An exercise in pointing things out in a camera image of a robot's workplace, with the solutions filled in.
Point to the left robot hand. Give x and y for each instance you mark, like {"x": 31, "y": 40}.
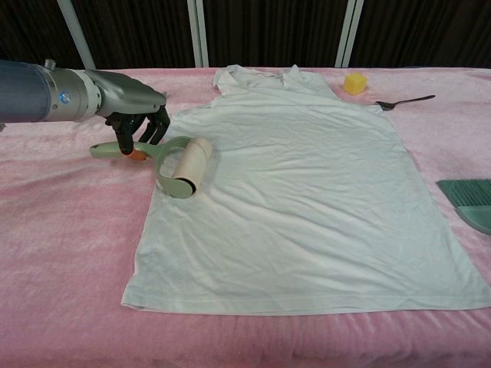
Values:
{"x": 126, "y": 92}

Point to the green lint roller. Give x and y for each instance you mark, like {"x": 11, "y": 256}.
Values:
{"x": 193, "y": 161}

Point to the pink fuzzy blanket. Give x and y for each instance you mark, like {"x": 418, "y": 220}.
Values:
{"x": 76, "y": 268}

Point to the white sleeveless shirt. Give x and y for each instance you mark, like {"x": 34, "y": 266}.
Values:
{"x": 307, "y": 199}

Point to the yellow cube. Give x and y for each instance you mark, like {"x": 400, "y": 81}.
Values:
{"x": 354, "y": 83}

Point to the metal spoon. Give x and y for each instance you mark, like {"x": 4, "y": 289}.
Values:
{"x": 385, "y": 104}

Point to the green hand brush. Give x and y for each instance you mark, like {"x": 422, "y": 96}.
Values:
{"x": 472, "y": 191}

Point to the white frame post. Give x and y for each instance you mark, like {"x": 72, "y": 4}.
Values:
{"x": 349, "y": 34}
{"x": 199, "y": 34}
{"x": 78, "y": 38}

